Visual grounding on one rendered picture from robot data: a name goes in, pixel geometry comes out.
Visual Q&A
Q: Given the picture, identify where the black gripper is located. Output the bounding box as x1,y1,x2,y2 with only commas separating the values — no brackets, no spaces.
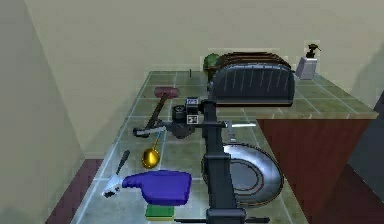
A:
132,104,203,140

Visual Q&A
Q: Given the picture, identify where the maroon head hammer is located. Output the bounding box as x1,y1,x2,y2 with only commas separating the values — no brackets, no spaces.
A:
143,86,180,133

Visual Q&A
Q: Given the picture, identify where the gold ladle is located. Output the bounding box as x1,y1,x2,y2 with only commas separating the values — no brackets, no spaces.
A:
141,131,164,170

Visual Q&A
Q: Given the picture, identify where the blue plastic jug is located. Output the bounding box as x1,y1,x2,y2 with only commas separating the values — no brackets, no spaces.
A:
121,169,193,207

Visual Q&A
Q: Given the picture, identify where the green sponge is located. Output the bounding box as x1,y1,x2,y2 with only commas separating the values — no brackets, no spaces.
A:
145,203,176,222

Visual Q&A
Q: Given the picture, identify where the silver knife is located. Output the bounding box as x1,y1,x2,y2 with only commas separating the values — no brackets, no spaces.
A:
222,121,258,130

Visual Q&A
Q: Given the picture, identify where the black toaster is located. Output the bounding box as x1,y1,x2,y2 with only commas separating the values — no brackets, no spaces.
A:
207,51,297,108

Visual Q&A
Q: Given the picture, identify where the dark round pan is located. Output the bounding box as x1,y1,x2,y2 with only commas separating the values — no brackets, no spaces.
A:
201,142,285,205

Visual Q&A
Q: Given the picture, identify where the brown cabinet green tiled top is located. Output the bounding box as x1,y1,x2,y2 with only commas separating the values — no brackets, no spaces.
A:
46,69,380,224

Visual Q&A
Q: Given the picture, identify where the white soap dispenser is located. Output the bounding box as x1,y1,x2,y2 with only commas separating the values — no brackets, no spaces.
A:
294,43,323,81

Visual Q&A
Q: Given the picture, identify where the dark grey tall appliance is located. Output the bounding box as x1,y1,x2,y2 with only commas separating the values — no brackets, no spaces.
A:
347,89,384,203

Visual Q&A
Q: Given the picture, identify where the black handled white spatula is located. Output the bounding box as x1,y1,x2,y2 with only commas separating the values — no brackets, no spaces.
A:
101,149,132,200

